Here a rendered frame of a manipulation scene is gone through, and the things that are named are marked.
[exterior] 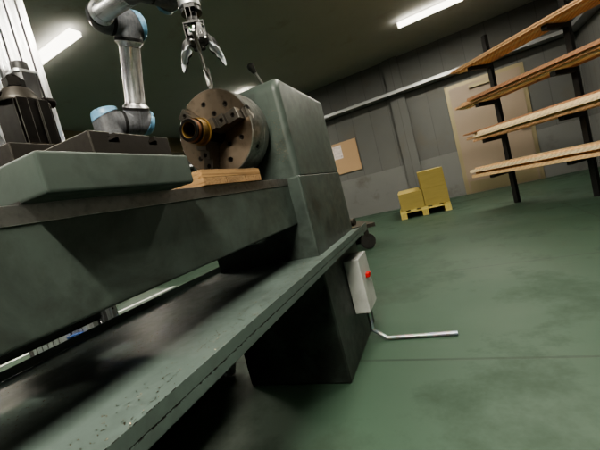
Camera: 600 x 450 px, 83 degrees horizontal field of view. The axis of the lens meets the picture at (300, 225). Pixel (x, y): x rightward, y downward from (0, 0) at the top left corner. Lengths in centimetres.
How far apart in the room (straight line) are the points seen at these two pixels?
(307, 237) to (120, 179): 85
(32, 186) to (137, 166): 16
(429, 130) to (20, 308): 750
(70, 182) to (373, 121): 752
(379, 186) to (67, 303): 746
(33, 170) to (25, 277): 14
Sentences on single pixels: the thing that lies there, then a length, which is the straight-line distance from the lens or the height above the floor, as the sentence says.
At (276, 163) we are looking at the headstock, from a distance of 135.
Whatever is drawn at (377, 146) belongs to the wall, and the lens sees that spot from 784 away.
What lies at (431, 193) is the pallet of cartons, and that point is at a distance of 586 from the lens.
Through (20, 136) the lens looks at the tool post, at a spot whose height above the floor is 104.
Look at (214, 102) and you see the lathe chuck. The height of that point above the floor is 118.
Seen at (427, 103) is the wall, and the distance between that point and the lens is 779.
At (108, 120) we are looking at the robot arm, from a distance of 178.
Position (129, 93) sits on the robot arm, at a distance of 185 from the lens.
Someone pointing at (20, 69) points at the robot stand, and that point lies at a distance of 180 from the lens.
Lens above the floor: 78
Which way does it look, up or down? 4 degrees down
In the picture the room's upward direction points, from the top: 14 degrees counter-clockwise
